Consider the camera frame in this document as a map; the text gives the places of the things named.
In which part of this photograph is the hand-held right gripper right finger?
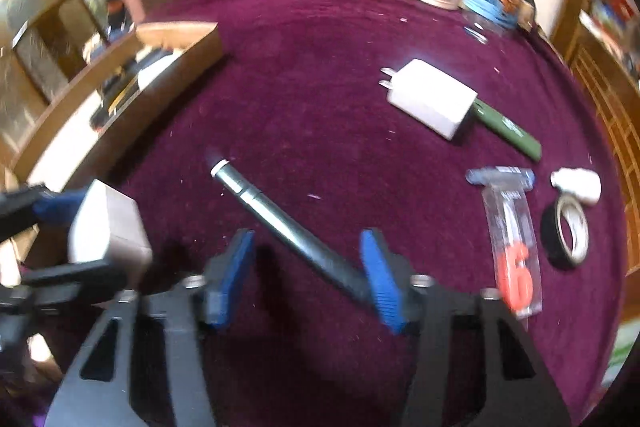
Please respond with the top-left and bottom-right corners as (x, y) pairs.
(360, 229), (571, 427)

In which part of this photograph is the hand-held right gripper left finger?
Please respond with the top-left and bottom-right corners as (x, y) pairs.
(45, 229), (256, 427)

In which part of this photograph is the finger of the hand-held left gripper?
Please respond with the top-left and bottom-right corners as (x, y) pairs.
(19, 257), (129, 292)
(0, 184), (92, 241)

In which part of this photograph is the white charger plug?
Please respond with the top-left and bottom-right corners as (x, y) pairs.
(379, 59), (479, 141)
(67, 179), (154, 279)

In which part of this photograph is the black marker with white end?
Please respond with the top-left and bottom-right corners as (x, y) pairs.
(209, 159), (387, 304)

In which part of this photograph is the black and yellow pen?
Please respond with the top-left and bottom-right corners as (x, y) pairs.
(106, 74), (141, 114)

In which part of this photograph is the small white dropper bottle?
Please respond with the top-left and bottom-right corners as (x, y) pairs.
(549, 167), (602, 206)

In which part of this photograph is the red candle in clear packet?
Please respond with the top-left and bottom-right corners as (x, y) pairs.
(466, 166), (544, 319)

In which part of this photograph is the black tape roll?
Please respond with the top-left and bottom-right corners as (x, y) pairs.
(539, 194), (591, 271)

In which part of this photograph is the dark green tube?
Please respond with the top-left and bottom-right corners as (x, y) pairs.
(472, 99), (544, 161)

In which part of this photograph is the wooden brick pattern counter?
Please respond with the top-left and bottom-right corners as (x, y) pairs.
(564, 0), (640, 269)

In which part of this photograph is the blue and red carton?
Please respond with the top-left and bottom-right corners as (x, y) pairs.
(580, 0), (640, 58)

